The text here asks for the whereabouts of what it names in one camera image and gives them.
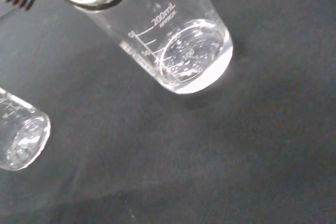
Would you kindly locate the black bench cloth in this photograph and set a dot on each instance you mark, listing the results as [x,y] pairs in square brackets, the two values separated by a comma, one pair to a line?
[210,155]

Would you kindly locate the empty clear glass beaker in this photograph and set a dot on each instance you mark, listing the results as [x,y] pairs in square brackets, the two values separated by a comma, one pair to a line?
[23,134]

